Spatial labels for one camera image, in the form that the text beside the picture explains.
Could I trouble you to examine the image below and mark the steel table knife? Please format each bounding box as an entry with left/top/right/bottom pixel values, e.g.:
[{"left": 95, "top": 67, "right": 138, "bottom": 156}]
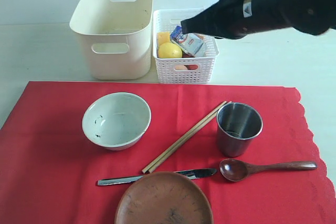
[{"left": 96, "top": 168, "right": 217, "bottom": 186}]

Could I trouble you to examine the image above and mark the cream plastic bin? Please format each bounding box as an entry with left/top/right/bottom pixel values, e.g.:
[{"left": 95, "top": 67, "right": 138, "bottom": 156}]
[{"left": 69, "top": 0, "right": 153, "bottom": 80}]

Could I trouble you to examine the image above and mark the red sausage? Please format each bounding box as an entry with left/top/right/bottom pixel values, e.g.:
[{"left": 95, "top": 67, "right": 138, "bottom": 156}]
[{"left": 182, "top": 53, "right": 198, "bottom": 70}]

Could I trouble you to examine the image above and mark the yellow cheese wedge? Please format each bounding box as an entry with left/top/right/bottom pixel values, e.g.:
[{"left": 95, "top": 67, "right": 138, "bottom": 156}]
[{"left": 156, "top": 31, "right": 171, "bottom": 47}]

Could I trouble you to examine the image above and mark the dark wooden spoon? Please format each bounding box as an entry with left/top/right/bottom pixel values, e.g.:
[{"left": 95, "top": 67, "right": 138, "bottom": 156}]
[{"left": 219, "top": 158, "right": 318, "bottom": 182}]

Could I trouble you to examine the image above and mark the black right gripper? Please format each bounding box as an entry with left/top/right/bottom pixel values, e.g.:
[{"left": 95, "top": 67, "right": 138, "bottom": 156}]
[{"left": 181, "top": 0, "right": 335, "bottom": 39}]

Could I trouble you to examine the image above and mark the white woven plastic basket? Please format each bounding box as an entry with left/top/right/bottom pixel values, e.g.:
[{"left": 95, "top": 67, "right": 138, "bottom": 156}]
[{"left": 152, "top": 8, "right": 219, "bottom": 84}]

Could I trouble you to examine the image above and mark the blue white milk carton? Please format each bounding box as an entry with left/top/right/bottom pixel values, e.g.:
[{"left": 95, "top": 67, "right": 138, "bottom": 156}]
[{"left": 170, "top": 26, "right": 206, "bottom": 58}]

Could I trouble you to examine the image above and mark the white enamel bowl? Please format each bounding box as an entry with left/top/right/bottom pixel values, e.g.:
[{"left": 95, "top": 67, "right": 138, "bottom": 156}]
[{"left": 82, "top": 92, "right": 151, "bottom": 151}]

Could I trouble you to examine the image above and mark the stainless steel cup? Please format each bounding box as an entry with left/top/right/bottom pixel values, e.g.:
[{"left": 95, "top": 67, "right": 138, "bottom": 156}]
[{"left": 216, "top": 102, "right": 263, "bottom": 157}]

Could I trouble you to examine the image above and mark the yellow lemon with sticker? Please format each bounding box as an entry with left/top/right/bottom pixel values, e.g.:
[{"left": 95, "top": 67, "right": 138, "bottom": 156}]
[{"left": 157, "top": 42, "right": 183, "bottom": 59}]

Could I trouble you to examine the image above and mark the brown wooden plate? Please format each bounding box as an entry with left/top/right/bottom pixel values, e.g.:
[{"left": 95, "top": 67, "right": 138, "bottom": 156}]
[{"left": 114, "top": 172, "right": 214, "bottom": 224}]

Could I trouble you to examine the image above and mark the brown egg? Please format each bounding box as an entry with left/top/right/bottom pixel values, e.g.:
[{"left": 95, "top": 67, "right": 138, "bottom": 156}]
[{"left": 174, "top": 65, "right": 188, "bottom": 71}]

